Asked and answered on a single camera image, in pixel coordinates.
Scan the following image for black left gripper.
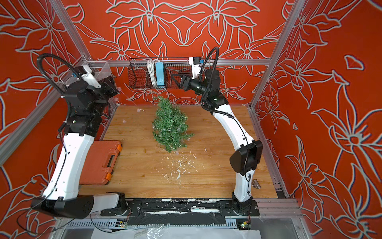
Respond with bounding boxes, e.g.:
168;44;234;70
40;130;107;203
92;74;119;119

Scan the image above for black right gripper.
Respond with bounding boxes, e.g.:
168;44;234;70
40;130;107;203
172;74;212;100

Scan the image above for clear bulb string lights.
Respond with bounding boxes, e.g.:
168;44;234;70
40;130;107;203
117;86;183;156

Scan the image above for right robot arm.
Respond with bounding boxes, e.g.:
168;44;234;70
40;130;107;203
172;47;263;216

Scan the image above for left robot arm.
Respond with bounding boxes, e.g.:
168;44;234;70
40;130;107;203
30;53;127;219

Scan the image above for small green christmas tree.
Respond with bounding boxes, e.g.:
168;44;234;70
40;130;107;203
152;97;194;153

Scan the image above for teal box in basket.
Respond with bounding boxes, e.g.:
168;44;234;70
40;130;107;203
155;62;165;87

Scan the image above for orange plastic tool case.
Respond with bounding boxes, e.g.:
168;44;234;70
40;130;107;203
79;140;122;186

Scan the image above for clear acrylic wall bin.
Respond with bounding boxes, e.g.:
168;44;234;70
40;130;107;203
80;63;112;82

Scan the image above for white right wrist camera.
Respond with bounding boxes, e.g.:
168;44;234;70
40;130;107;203
189;57;204;79

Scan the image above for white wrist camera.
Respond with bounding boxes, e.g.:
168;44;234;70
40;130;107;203
189;57;204;79
74;64;101;89

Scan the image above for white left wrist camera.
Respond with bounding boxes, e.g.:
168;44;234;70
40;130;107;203
74;64;101;89

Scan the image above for white cable bundle in basket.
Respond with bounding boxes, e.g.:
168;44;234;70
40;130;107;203
147;59;158;87

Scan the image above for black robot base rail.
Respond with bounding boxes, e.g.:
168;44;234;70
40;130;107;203
62;197;299;229

